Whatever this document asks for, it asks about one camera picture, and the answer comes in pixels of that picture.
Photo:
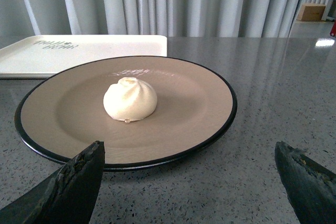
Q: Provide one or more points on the white bear print tray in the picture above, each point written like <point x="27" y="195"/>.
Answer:
<point x="45" y="55"/>

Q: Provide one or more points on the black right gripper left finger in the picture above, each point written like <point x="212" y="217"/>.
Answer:
<point x="67" y="196"/>

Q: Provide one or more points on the brown cardboard box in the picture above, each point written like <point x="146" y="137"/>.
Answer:
<point x="311" y="12"/>

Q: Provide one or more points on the beige plate with black rim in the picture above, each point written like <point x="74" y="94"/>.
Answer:
<point x="64" y="114"/>

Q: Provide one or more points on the red metal stand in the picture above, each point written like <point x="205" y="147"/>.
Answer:
<point x="333" y="30"/>

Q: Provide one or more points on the white steamed bun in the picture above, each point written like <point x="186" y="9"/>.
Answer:
<point x="130" y="99"/>

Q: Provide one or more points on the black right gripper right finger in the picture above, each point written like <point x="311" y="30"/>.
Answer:
<point x="310" y="187"/>

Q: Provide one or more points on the grey pleated curtain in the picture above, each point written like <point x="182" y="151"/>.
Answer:
<point x="190" y="18"/>

